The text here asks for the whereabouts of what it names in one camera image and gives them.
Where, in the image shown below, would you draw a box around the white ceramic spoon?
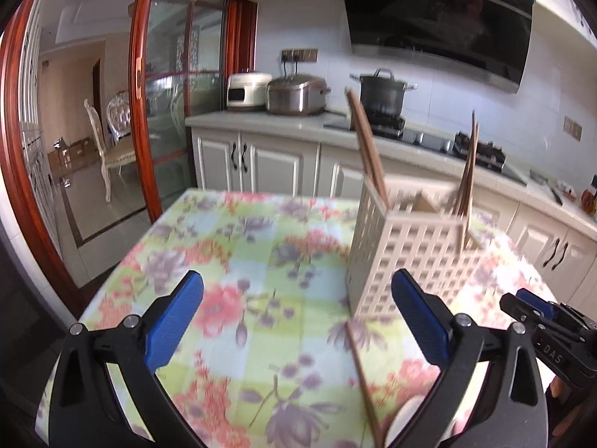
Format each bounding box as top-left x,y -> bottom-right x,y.
384,394 -> 457,448

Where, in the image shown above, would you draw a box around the brown wooden chopstick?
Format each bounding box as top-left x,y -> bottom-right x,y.
345,321 -> 384,448

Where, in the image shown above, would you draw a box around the white lower kitchen cabinets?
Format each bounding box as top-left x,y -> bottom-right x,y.
190,118 -> 596,308

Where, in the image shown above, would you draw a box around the person's hand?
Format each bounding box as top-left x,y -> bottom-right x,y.
546,376 -> 572,416

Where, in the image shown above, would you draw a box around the small ladle on counter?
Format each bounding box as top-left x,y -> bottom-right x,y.
529,169 -> 564,206

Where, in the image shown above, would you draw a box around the cream perforated utensil basket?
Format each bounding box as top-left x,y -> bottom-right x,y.
346,175 -> 489,318

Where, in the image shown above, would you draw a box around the black gas cooktop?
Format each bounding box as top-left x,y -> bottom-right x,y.
323,110 -> 528,187

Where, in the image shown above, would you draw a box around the brown chopstick bundle left compartment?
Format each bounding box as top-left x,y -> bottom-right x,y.
345,88 -> 391,209

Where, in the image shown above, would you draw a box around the dark stock pot with lid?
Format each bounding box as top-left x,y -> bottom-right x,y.
350,68 -> 418,117

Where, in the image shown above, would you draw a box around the cardboard boxes on floor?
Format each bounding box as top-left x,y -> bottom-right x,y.
47,137 -> 99,180

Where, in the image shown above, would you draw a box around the white dining chair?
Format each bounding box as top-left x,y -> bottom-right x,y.
84,99 -> 137,203

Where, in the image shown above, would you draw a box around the black range hood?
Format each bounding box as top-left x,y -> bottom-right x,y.
344,0 -> 535,93

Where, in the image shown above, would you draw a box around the stainless steel rice cooker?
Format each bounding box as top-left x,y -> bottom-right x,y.
266,74 -> 331,115

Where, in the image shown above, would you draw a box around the white countertop appliance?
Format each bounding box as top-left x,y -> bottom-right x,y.
226,72 -> 272,110

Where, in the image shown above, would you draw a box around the wall power outlet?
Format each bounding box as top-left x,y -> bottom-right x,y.
280,49 -> 318,63

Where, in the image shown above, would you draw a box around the red wooden sliding door frame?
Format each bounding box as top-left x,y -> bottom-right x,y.
1,0 -> 257,324

